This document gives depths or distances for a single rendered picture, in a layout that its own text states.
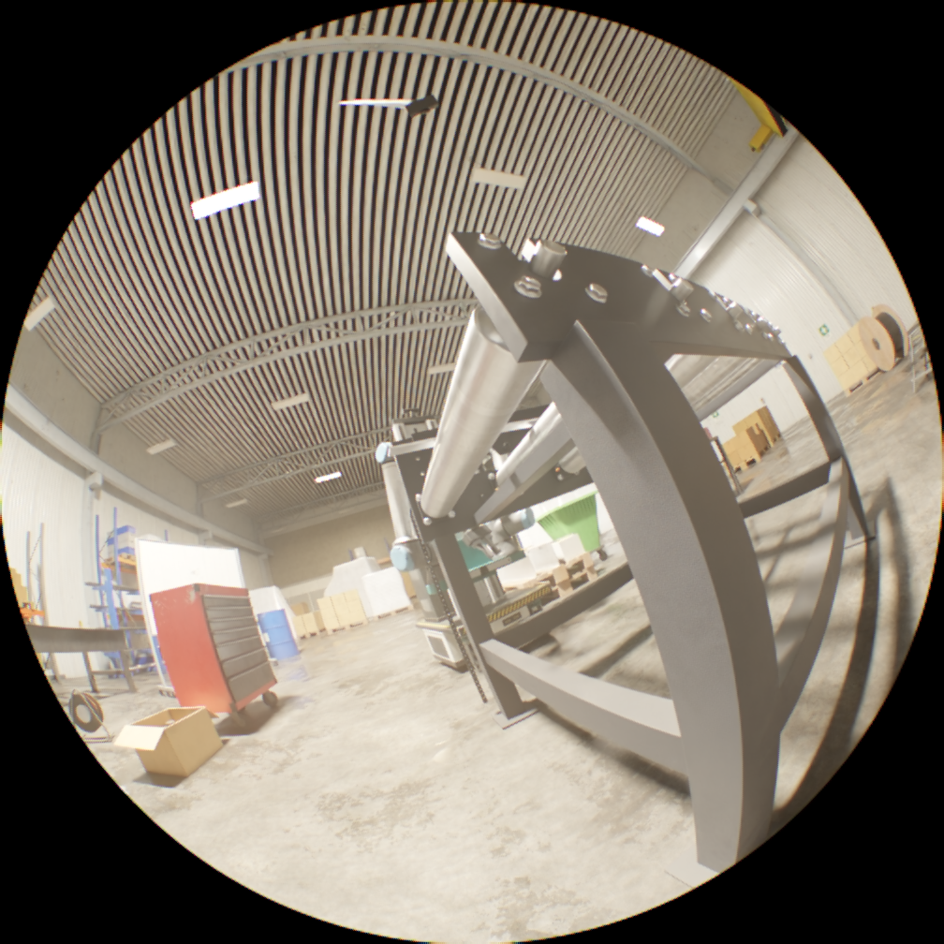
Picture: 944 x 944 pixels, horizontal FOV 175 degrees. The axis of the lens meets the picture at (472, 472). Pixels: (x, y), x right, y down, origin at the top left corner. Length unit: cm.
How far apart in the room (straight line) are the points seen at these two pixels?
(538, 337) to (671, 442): 13
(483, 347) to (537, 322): 13
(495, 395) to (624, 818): 81
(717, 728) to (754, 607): 11
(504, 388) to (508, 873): 85
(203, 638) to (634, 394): 212
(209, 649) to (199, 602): 28
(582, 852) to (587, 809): 12
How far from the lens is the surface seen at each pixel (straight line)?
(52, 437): 1079
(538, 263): 35
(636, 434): 22
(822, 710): 84
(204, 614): 209
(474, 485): 119
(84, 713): 284
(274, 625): 592
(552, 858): 74
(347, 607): 905
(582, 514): 392
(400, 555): 167
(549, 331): 27
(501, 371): 39
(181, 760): 179
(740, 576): 26
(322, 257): 878
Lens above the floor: 61
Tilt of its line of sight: 16 degrees up
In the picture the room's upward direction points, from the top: 22 degrees counter-clockwise
